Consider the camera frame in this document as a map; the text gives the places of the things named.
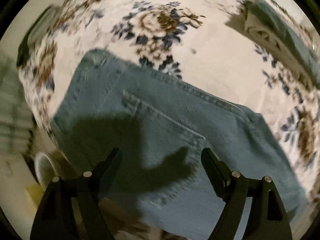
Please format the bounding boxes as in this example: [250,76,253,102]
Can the floral white bed blanket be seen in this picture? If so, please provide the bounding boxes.
[17,0,319,203]

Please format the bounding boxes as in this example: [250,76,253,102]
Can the folded beige garment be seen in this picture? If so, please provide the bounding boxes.
[244,12,315,91]

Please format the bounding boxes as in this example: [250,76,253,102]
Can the plaid green curtain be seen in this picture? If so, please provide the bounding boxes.
[1,53,36,155]

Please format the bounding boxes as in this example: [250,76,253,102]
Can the blue denim jeans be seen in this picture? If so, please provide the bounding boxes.
[50,49,307,239]

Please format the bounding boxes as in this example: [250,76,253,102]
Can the folded teal denim garment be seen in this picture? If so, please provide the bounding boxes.
[242,0,319,89]

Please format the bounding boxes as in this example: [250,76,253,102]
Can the white round cup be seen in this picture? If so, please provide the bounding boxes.
[34,152,58,189]

